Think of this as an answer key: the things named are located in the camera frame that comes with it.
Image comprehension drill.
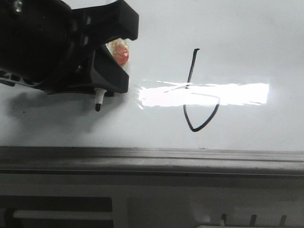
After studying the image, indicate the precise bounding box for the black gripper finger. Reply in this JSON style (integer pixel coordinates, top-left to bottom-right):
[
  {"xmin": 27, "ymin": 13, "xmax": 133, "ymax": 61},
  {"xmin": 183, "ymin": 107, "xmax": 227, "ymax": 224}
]
[{"xmin": 71, "ymin": 0, "xmax": 139, "ymax": 51}]

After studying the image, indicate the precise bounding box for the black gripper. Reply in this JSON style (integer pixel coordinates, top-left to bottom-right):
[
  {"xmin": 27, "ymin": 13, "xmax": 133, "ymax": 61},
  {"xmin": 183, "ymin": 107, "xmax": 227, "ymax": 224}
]
[{"xmin": 0, "ymin": 0, "xmax": 129, "ymax": 96}]

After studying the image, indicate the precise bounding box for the black white whiteboard marker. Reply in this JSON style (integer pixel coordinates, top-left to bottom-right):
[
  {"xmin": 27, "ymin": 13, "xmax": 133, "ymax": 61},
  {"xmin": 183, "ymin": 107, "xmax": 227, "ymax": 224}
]
[{"xmin": 95, "ymin": 88, "xmax": 107, "ymax": 112}]

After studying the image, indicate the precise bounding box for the grey aluminium whiteboard frame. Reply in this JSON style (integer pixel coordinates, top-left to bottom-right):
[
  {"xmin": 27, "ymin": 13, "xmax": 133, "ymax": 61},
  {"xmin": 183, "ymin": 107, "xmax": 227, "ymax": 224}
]
[{"xmin": 0, "ymin": 146, "xmax": 304, "ymax": 176}]

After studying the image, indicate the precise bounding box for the white whiteboard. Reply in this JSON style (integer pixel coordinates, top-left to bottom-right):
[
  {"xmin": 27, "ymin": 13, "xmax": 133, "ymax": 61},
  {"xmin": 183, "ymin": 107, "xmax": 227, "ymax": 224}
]
[{"xmin": 0, "ymin": 0, "xmax": 304, "ymax": 152}]

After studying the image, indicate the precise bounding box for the orange magnet taped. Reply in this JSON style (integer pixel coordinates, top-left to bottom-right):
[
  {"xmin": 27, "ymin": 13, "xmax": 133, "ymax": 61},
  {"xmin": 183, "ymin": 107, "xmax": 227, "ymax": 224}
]
[{"xmin": 106, "ymin": 38, "xmax": 129, "ymax": 70}]

